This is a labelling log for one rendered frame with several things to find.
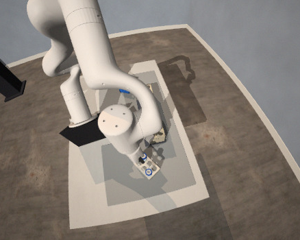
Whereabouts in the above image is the beige tube rack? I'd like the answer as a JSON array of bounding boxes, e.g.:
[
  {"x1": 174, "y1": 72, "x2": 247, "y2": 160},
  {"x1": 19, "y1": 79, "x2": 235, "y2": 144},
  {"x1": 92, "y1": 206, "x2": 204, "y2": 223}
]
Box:
[{"x1": 134, "y1": 156, "x2": 160, "y2": 180}]

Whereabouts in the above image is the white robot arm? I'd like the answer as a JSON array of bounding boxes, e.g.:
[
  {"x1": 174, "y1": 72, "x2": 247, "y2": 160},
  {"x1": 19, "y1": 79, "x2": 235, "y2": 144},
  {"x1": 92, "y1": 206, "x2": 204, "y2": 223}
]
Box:
[{"x1": 27, "y1": 0, "x2": 162, "y2": 154}]

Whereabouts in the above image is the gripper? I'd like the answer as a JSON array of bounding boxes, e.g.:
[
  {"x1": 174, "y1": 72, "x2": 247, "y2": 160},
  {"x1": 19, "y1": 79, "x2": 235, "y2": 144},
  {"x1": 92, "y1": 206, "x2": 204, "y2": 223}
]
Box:
[{"x1": 126, "y1": 146, "x2": 145, "y2": 164}]

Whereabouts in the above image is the water blank tube with blue cap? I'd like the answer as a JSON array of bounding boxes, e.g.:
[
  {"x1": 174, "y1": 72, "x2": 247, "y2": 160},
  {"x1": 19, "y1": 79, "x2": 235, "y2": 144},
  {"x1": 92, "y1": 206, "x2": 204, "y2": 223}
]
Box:
[{"x1": 145, "y1": 169, "x2": 152, "y2": 176}]

